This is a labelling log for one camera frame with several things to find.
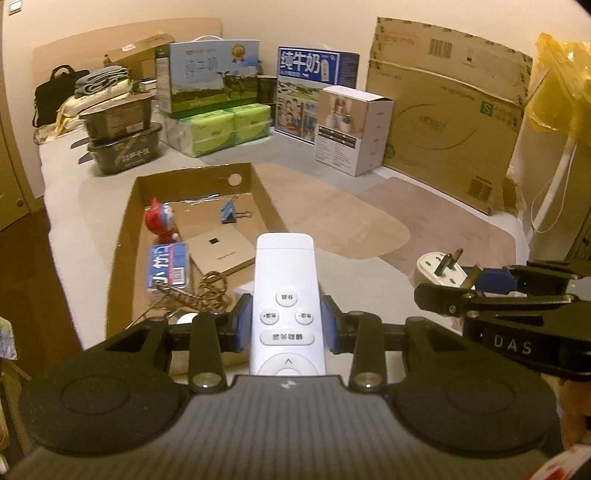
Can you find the red and white toy figure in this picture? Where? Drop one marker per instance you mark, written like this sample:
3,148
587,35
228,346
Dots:
159,221

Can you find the beige oval rug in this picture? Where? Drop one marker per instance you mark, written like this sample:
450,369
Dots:
323,217

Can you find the white stand pole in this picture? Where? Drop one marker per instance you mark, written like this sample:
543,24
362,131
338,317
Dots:
554,184

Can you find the blue binder clip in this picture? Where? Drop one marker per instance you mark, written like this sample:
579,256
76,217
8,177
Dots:
229,212

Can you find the two stacked dark boxes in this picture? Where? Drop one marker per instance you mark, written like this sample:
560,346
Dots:
124,152

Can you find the brown rug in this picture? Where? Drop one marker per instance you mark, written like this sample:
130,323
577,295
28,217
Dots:
443,221

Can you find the flattened cardboard box with barcode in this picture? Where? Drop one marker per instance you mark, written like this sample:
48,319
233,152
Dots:
452,50

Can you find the wooden wardrobe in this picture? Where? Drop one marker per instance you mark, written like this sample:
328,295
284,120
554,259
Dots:
14,175

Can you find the wall light switch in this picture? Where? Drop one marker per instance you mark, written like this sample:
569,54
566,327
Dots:
15,6

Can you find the yellow plastic bag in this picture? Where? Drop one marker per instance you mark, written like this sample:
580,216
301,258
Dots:
561,87

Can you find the large flattened cardboard box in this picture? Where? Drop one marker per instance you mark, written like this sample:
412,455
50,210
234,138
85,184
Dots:
443,138

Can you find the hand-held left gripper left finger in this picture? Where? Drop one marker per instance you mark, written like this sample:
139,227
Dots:
244,323

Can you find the white humidifier box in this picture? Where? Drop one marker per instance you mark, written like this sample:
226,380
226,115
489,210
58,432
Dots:
341,134

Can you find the brown cardboard box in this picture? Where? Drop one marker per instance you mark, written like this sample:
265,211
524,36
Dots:
194,177

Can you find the blue and white milk carton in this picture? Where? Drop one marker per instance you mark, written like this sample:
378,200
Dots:
300,92

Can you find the black instant food bowl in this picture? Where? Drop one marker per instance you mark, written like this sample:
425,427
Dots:
115,117

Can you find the gold square router box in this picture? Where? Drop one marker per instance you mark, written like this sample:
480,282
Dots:
221,251

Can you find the black laptop bag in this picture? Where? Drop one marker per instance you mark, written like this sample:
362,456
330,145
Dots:
51,92

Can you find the stack of books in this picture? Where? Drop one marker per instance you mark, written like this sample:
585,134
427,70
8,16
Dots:
147,85

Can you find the small dark box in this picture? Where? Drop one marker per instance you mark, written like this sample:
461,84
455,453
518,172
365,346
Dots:
267,90

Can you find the white plug adapter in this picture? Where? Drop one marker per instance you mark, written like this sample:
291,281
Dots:
431,272

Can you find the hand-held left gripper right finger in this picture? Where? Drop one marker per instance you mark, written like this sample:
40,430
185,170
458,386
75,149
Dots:
328,323

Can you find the green tissue pack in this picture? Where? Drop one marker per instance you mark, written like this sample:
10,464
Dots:
207,134
251,122

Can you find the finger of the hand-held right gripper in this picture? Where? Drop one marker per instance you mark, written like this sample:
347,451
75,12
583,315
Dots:
494,279
443,297

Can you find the brown shipping box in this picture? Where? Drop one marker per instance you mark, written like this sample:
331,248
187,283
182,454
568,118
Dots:
134,53

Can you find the pale yellow folded cloth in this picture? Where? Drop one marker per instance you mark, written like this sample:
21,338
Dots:
78,104

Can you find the milk carton with cow picture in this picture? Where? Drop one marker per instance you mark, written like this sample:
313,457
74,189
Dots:
207,78

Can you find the white remote control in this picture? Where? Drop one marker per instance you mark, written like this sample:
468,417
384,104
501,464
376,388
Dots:
286,267

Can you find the folded grey towel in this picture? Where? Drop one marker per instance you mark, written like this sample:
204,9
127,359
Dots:
104,78

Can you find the blue tissue packet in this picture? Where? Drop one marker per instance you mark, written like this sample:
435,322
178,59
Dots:
167,267

